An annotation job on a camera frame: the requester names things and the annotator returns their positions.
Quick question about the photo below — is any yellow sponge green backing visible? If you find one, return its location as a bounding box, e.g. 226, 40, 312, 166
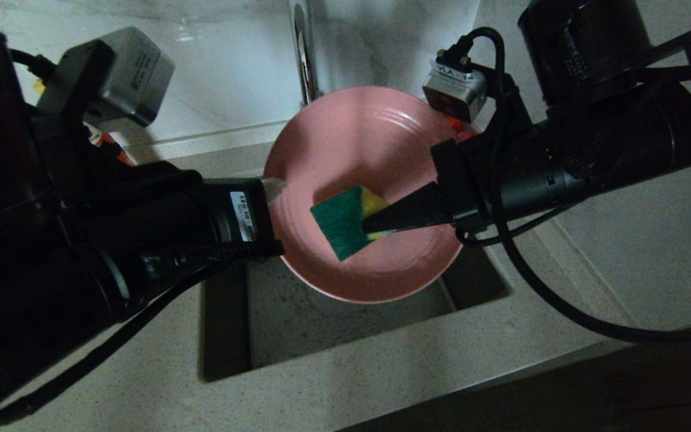
310, 185, 395, 262

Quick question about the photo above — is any pink plate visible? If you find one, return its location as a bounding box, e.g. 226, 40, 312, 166
263, 86, 473, 304

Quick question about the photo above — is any yellow dish soap bottle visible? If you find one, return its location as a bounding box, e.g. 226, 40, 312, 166
34, 78, 136, 167

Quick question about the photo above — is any stainless steel sink basin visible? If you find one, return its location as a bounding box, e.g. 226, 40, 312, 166
202, 146, 511, 383

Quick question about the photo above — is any chrome faucet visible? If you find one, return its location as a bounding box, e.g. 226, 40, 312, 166
290, 0, 322, 107

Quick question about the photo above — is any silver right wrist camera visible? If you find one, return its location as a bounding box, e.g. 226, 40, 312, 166
422, 58, 490, 125

